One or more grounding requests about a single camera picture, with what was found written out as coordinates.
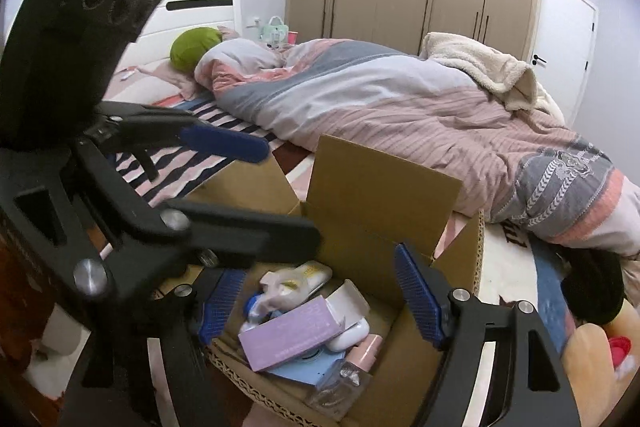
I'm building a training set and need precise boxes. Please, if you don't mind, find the white square case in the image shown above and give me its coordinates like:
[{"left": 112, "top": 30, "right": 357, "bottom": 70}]
[{"left": 325, "top": 279, "right": 371, "bottom": 330}]

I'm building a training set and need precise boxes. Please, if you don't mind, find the clear bottle with pink cap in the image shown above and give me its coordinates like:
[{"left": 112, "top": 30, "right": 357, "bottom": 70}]
[{"left": 304, "top": 334, "right": 384, "bottom": 423}]

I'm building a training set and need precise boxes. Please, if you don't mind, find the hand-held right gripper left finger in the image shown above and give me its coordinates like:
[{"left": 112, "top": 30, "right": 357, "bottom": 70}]
[{"left": 62, "top": 268, "right": 247, "bottom": 427}]

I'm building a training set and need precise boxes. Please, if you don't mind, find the white door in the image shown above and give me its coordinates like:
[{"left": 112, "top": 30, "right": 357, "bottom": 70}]
[{"left": 530, "top": 0, "right": 599, "bottom": 125}]

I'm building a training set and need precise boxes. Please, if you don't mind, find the blue and white round cap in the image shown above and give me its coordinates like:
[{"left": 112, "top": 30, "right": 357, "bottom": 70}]
[{"left": 243, "top": 294, "right": 273, "bottom": 325}]

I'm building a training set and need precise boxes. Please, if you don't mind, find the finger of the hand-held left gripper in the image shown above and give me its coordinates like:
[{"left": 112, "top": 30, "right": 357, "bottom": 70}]
[
  {"left": 82, "top": 102, "right": 271, "bottom": 182},
  {"left": 0, "top": 142, "right": 321, "bottom": 308}
]

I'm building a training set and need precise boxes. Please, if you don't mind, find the green pillow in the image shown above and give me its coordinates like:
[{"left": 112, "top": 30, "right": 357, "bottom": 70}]
[{"left": 170, "top": 27, "right": 223, "bottom": 72}]

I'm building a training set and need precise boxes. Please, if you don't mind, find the pink grey striped quilt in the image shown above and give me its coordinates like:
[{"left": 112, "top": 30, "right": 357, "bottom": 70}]
[{"left": 194, "top": 38, "right": 640, "bottom": 258}]

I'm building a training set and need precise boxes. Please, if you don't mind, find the long pale pink pillow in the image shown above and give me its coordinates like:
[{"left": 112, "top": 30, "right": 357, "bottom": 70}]
[{"left": 102, "top": 74, "right": 181, "bottom": 105}]

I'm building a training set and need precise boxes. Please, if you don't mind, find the light blue square box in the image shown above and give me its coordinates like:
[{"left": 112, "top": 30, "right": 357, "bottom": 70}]
[{"left": 265, "top": 347, "right": 347, "bottom": 388}]

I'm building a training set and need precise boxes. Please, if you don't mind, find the white earbuds case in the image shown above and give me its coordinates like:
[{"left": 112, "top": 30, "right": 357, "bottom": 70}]
[{"left": 327, "top": 321, "right": 371, "bottom": 353}]

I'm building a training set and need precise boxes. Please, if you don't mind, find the cream fleece blanket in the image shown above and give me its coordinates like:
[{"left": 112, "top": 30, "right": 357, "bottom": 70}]
[{"left": 419, "top": 32, "right": 566, "bottom": 125}]

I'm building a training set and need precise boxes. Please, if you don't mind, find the white bed headboard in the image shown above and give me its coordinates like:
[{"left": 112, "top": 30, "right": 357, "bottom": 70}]
[{"left": 117, "top": 0, "right": 244, "bottom": 75}]

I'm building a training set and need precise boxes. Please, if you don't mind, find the black cloth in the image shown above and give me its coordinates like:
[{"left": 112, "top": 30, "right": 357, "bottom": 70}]
[{"left": 560, "top": 247, "right": 626, "bottom": 325}]

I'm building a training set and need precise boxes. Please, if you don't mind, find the brown cardboard box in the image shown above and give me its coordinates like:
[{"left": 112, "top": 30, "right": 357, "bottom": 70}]
[{"left": 160, "top": 134, "right": 486, "bottom": 427}]

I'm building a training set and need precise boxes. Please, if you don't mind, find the mint green bag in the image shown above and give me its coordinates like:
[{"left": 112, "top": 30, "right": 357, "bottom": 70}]
[{"left": 262, "top": 16, "right": 289, "bottom": 48}]

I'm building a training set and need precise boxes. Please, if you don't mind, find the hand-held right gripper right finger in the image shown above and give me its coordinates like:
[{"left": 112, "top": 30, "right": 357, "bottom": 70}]
[{"left": 394, "top": 242, "right": 582, "bottom": 427}]

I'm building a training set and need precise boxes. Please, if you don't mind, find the yellow plush toy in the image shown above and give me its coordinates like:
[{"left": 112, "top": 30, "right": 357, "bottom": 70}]
[{"left": 562, "top": 302, "right": 640, "bottom": 413}]

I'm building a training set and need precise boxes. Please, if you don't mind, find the purple rectangular box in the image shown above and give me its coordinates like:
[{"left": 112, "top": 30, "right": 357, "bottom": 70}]
[{"left": 238, "top": 296, "right": 351, "bottom": 373}]

